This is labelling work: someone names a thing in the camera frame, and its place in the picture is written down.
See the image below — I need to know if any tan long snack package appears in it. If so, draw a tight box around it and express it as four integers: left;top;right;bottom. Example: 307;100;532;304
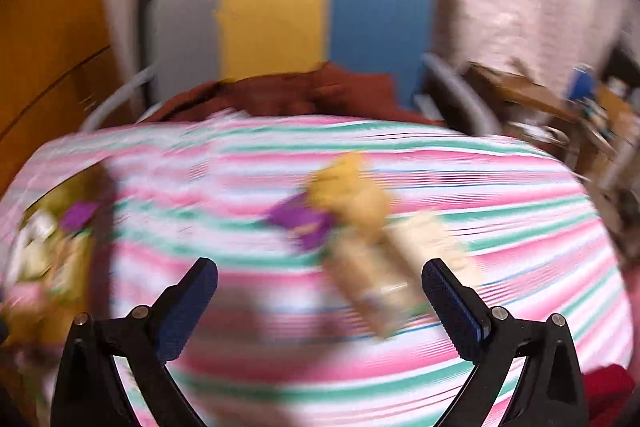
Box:
322;229;430;338

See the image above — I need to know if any purple snack packet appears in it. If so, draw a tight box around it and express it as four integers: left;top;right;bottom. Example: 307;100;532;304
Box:
267;192;334;253
58;200;100;234

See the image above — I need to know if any wooden wardrobe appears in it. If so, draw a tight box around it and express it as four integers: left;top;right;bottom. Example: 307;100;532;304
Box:
1;0;122;187

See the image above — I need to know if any beige cardboard box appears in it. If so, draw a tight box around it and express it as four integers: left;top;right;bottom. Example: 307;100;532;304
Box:
378;211;478;291

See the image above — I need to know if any gold metal tray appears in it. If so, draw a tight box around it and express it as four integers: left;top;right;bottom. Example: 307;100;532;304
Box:
1;161;116;351

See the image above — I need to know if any black rolled mat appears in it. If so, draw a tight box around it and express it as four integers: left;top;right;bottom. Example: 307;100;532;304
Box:
133;0;164;108

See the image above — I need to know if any grey yellow blue chair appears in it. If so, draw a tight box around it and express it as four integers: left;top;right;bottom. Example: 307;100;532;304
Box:
146;0;435;108

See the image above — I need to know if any cluttered side desk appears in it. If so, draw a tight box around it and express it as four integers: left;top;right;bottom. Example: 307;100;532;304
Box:
463;63;639;259

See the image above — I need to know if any striped pink green bedsheet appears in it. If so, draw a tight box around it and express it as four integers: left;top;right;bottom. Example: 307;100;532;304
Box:
1;114;634;426

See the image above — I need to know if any small yellow plush toy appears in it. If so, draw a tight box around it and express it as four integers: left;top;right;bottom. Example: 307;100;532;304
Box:
306;152;392;242

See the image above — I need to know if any blue mug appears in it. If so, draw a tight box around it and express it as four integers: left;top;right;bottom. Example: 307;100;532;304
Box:
566;64;596;102

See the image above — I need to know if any dark red jacket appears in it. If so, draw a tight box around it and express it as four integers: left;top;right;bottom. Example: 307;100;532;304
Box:
145;62;444;127

